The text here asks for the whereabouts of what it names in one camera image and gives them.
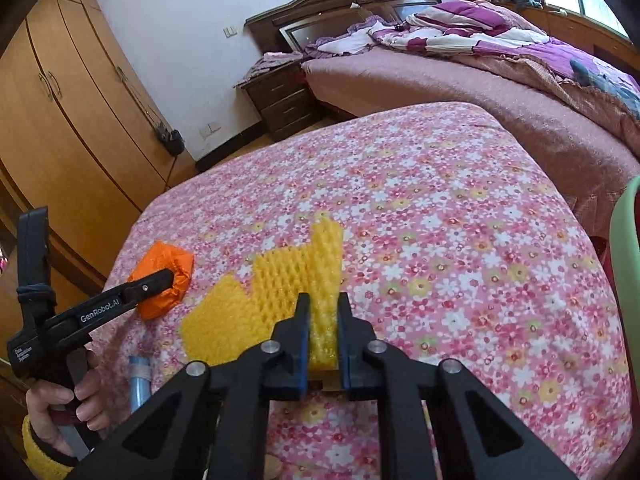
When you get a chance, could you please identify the wooden window cabinet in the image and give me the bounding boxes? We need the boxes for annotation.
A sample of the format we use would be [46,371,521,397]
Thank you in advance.
[492,0,640,77]

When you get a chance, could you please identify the purple frilled pillow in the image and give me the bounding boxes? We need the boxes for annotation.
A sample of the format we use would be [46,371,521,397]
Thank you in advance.
[304,15,397,59]

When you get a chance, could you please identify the purple patchwork quilt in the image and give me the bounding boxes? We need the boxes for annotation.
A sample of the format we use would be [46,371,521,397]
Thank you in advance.
[369,0,640,122]

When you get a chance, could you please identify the pink cloth pile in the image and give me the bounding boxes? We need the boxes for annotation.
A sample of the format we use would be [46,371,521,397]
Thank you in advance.
[234,51,304,89]

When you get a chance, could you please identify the wooden wardrobe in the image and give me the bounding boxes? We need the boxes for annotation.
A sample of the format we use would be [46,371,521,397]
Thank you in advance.
[0,0,197,311]

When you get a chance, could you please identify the bed with pink cover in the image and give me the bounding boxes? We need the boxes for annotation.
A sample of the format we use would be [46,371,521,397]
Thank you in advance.
[300,0,640,237]

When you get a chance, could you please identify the dark wooden headboard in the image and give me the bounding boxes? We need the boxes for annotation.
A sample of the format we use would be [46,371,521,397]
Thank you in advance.
[244,0,444,54]

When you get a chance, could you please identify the person's left hand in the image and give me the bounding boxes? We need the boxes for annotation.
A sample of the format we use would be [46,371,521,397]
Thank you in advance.
[25,349,105,457]

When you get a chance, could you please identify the black power adapter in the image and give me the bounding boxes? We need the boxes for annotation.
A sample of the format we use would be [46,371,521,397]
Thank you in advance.
[154,127,186,157]

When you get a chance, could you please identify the yellow foam fruit net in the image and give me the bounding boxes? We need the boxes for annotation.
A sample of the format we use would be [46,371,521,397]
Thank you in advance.
[251,210,347,372]

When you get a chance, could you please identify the pink floral tablecloth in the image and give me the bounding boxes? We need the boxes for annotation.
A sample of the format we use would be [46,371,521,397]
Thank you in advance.
[100,102,633,480]

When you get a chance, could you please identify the light blue tube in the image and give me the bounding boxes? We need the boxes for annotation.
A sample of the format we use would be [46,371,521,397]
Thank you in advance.
[128,354,152,413]

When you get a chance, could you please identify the blue plaid clothing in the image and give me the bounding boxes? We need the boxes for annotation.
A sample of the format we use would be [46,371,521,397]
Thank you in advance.
[569,57,640,112]

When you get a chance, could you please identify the orange wrapper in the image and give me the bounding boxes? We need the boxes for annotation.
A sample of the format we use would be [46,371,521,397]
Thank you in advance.
[127,241,195,321]

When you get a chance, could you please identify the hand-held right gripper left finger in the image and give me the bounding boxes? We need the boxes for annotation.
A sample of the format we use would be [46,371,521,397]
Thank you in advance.
[75,292,311,480]

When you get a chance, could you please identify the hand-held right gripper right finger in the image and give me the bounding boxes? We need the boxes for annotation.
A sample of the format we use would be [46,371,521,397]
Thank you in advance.
[337,292,576,480]

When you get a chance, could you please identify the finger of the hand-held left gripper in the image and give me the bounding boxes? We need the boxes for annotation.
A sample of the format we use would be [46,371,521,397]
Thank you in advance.
[121,268,177,312]

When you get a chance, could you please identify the dark wooden nightstand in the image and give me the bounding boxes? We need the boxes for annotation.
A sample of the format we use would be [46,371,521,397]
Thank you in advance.
[239,62,327,144]

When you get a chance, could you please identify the red bin with green rim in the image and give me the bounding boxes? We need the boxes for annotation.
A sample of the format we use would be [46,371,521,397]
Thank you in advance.
[601,175,640,342]

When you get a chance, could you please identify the person's left forearm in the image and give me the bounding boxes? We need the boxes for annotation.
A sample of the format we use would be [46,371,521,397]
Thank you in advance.
[21,414,77,480]

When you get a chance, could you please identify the yellow foam sheet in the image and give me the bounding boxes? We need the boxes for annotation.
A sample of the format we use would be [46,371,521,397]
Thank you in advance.
[179,274,266,367]

